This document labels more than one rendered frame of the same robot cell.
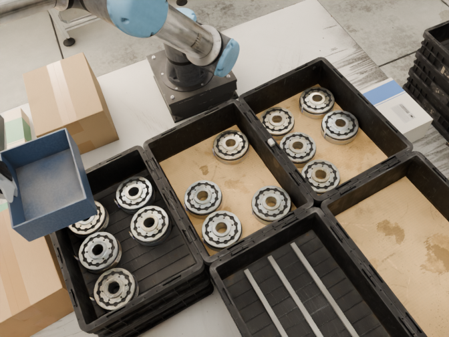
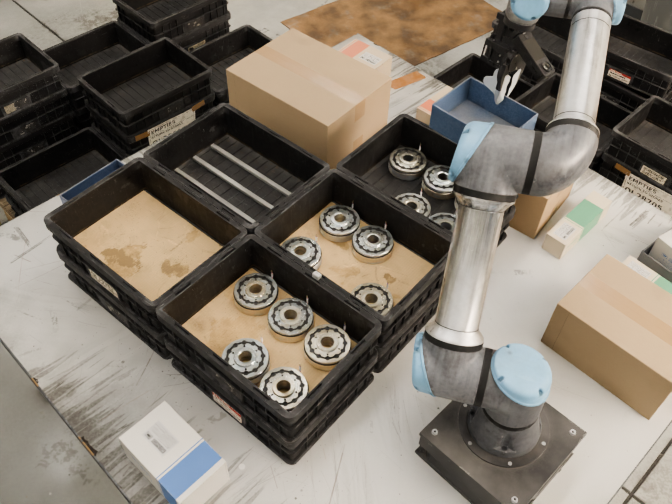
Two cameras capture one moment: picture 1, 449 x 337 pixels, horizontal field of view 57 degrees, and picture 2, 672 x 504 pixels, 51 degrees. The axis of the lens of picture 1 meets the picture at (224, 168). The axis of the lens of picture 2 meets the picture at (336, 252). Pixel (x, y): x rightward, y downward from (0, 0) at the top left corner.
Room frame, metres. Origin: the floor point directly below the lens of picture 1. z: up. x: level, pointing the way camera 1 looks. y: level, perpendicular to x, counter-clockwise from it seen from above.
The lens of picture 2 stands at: (1.45, -0.62, 2.17)
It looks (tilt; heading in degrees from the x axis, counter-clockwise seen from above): 50 degrees down; 147
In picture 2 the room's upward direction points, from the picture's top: 3 degrees clockwise
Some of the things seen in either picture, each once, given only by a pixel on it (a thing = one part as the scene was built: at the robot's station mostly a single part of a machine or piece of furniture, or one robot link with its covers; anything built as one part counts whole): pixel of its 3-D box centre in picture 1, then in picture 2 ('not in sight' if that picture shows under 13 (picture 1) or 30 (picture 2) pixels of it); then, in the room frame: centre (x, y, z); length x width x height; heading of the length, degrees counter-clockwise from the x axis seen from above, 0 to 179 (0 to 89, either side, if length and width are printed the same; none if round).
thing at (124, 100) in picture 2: not in sight; (155, 121); (-0.76, -0.08, 0.37); 0.40 x 0.30 x 0.45; 104
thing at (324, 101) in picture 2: not in sight; (308, 100); (-0.10, 0.24, 0.80); 0.40 x 0.30 x 0.20; 20
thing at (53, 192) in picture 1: (47, 182); (482, 120); (0.50, 0.38, 1.10); 0.20 x 0.15 x 0.07; 15
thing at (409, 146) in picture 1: (319, 123); (268, 320); (0.65, -0.28, 0.92); 0.40 x 0.30 x 0.02; 19
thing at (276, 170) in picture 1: (224, 183); (355, 255); (0.55, 0.01, 0.87); 0.40 x 0.30 x 0.11; 19
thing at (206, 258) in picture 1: (223, 173); (356, 241); (0.55, 0.01, 0.92); 0.40 x 0.30 x 0.02; 19
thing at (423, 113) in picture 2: not in sight; (445, 113); (0.10, 0.63, 0.74); 0.16 x 0.12 x 0.07; 107
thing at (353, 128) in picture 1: (340, 124); (245, 358); (0.68, -0.35, 0.86); 0.10 x 0.10 x 0.01
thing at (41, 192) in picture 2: not in sight; (72, 191); (-0.66, -0.47, 0.26); 0.40 x 0.30 x 0.23; 104
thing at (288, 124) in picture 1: (276, 120); (327, 343); (0.73, -0.18, 0.86); 0.10 x 0.10 x 0.01
